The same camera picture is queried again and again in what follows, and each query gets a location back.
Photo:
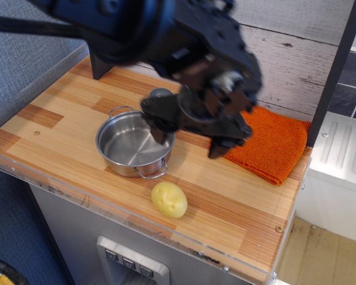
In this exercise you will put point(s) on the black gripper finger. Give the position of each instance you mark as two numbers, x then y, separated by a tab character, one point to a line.
162	115
229	132

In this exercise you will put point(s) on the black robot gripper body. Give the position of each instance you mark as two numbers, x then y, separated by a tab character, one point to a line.
205	53

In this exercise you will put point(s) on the yellow toy potato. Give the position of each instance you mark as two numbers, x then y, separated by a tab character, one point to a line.
169	199

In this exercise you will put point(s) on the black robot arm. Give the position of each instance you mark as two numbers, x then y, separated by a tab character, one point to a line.
120	32

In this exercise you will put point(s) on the stainless steel pot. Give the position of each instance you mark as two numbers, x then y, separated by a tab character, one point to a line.
131	147

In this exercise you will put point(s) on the blue grey toy scoop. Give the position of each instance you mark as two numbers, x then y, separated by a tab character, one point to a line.
160	92

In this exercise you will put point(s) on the orange knitted cloth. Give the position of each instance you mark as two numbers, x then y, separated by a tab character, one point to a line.
275	147

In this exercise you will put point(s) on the white ribbed cabinet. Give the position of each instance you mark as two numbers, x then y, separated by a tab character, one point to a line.
328	195

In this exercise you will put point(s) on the clear acrylic edge guard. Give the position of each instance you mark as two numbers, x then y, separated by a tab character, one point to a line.
235	222

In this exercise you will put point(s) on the silver dispenser button panel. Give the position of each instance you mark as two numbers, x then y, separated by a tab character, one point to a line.
123	265

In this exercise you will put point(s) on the yellow black object on floor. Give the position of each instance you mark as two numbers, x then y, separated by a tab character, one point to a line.
9	275

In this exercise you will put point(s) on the left dark grey post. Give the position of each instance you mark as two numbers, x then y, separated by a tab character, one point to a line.
98	66

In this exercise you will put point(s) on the dark grey post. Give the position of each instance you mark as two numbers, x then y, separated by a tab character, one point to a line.
339	61
98	66

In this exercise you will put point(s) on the right dark grey post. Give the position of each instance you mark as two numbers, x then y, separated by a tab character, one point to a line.
339	61

